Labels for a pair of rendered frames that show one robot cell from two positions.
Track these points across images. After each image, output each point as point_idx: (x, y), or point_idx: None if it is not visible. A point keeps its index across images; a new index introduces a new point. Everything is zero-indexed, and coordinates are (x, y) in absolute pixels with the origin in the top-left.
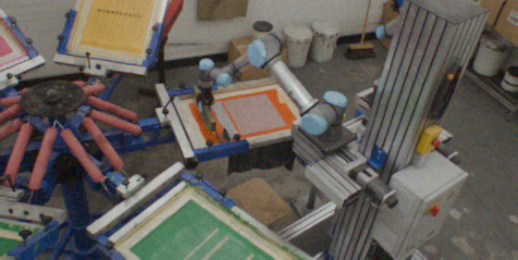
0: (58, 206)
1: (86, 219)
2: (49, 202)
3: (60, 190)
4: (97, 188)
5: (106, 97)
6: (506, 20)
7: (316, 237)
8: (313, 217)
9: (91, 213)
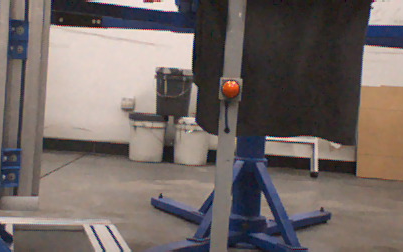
0: (349, 244)
1: (238, 147)
2: (362, 243)
3: (388, 249)
4: (178, 6)
5: (386, 28)
6: None
7: (59, 251)
8: (115, 250)
9: (259, 162)
